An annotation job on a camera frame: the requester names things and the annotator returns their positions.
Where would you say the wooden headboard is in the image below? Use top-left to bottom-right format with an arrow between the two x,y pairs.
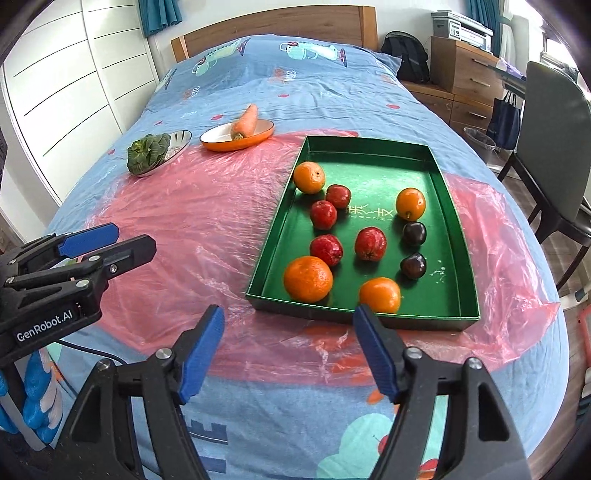
171,6 -> 378,63

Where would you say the teal curtain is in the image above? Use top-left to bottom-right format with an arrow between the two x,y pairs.
141,0 -> 183,38
464,0 -> 515,58

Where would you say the grey office chair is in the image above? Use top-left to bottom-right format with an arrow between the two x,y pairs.
496,61 -> 591,291

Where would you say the wrinkled mandarin orange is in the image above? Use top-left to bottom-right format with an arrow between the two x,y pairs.
283,256 -> 334,304

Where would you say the navy tote bag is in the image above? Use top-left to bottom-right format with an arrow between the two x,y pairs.
486,90 -> 522,150

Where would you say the carrot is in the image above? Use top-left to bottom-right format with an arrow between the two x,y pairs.
231,104 -> 259,140

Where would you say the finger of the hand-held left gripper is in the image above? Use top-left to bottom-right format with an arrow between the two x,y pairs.
2,234 -> 158,302
0,223 -> 121,278

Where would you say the orange oval dish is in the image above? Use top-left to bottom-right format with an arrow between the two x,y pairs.
199,120 -> 275,153

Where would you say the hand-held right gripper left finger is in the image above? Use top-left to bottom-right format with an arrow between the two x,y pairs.
53,305 -> 226,480

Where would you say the pink plastic sheet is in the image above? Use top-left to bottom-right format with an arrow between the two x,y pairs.
90,130 -> 561,386

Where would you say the trash bin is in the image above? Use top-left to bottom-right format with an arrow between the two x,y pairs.
463,127 -> 497,162

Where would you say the grey printer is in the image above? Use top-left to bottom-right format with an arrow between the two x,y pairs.
431,10 -> 494,52

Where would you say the person's left hand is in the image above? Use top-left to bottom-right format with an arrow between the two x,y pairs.
0,353 -> 63,441

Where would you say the wooden dresser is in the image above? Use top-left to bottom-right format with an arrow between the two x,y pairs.
399,36 -> 506,134

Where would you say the small red apple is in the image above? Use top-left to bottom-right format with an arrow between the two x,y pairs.
310,200 -> 338,230
355,226 -> 387,262
309,234 -> 344,267
325,185 -> 352,210

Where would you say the white wardrobe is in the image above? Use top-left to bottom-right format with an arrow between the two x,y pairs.
0,0 -> 160,232

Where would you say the grey desk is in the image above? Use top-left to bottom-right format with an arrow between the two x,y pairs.
494,53 -> 529,95

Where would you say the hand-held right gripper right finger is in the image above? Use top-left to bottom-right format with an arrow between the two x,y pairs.
353,304 -> 532,480

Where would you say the silver plate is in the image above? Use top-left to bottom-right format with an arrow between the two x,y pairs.
129,130 -> 193,178

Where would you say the black cable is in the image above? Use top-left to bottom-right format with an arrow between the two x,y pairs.
59,340 -> 127,366

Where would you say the blue printed bed sheet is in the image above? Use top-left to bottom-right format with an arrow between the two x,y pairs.
44,34 -> 571,480

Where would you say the dark purple plum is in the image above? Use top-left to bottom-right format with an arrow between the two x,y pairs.
400,252 -> 428,280
402,222 -> 427,247

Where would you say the green tray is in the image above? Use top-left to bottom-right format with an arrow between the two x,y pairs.
245,135 -> 481,332

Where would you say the green bok choy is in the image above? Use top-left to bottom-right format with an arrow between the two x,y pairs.
127,133 -> 171,175

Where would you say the black backpack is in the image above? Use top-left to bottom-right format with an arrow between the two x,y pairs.
379,31 -> 431,85

